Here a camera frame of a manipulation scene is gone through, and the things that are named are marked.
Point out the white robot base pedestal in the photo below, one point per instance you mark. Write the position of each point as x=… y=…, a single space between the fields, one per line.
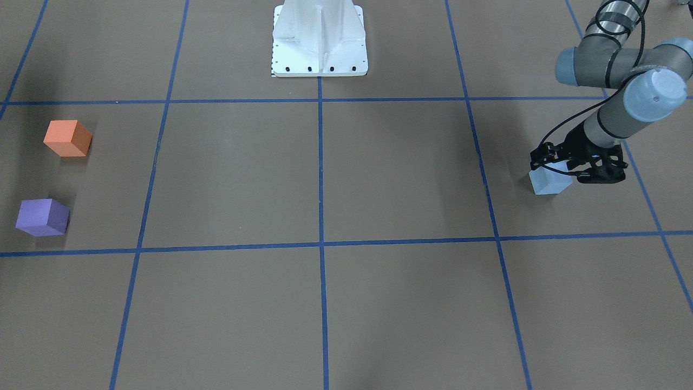
x=319 y=39

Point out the orange foam block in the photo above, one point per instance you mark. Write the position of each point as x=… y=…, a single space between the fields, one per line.
x=68 y=138

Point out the light blue foam block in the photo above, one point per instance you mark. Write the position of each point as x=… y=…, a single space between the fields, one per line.
x=550 y=182

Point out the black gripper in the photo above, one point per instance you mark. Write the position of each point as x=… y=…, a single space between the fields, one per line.
x=577 y=148

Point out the purple foam block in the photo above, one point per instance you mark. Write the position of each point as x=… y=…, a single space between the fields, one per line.
x=42 y=217

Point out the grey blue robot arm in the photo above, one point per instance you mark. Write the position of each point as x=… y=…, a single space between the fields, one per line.
x=648 y=84

